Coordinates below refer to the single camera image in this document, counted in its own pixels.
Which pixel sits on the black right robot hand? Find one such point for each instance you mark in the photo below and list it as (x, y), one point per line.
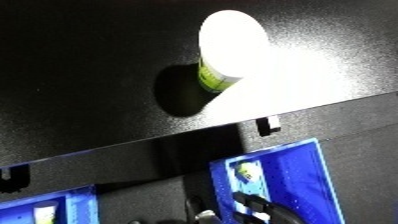
(260, 208)

